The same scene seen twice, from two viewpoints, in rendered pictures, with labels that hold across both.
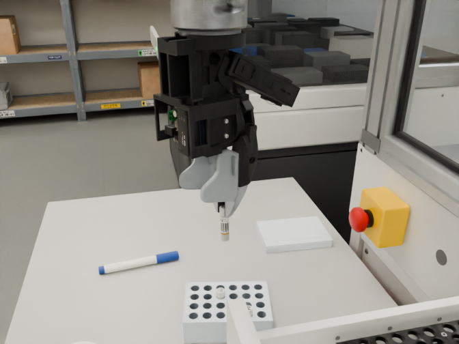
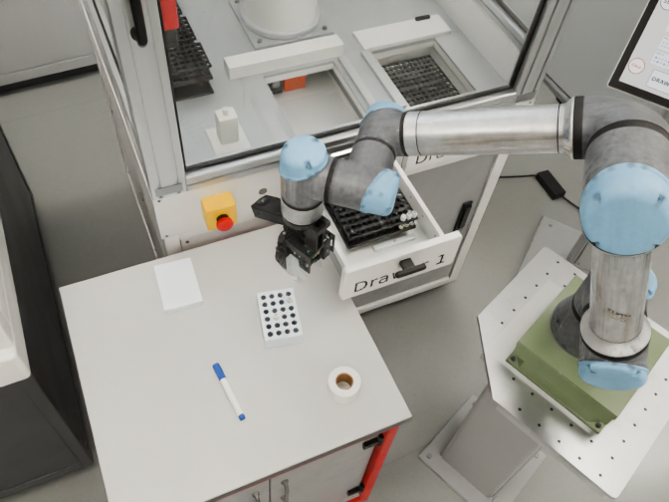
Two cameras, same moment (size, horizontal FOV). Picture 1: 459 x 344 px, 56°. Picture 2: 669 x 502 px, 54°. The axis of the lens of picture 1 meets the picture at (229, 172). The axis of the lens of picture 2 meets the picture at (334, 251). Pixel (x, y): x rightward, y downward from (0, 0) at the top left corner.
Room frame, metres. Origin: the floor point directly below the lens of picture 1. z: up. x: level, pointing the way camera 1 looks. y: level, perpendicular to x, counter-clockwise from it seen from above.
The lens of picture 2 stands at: (0.60, 0.73, 2.07)
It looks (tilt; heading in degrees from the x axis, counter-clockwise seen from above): 54 degrees down; 253
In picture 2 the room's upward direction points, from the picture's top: 7 degrees clockwise
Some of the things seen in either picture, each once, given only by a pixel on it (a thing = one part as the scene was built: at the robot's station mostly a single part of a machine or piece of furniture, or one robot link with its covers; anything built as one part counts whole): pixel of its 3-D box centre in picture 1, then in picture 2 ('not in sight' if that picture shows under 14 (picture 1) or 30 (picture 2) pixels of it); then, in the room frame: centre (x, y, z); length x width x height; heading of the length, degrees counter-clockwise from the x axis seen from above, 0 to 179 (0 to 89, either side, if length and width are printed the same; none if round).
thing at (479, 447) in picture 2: not in sight; (517, 412); (-0.16, 0.18, 0.38); 0.30 x 0.30 x 0.76; 36
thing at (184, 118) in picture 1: (205, 92); (305, 233); (0.45, 0.02, 1.12); 0.09 x 0.08 x 0.12; 128
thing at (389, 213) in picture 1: (380, 216); (219, 211); (0.59, -0.24, 0.88); 0.07 x 0.05 x 0.07; 13
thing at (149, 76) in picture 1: (161, 78); not in sight; (4.06, 0.64, 0.28); 0.41 x 0.32 x 0.28; 106
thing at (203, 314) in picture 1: (227, 310); (279, 317); (0.49, 0.00, 0.78); 0.12 x 0.08 x 0.04; 92
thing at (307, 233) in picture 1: (293, 233); (177, 285); (0.71, -0.12, 0.77); 0.13 x 0.09 x 0.02; 99
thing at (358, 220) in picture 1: (360, 219); (224, 222); (0.59, -0.21, 0.88); 0.04 x 0.03 x 0.04; 13
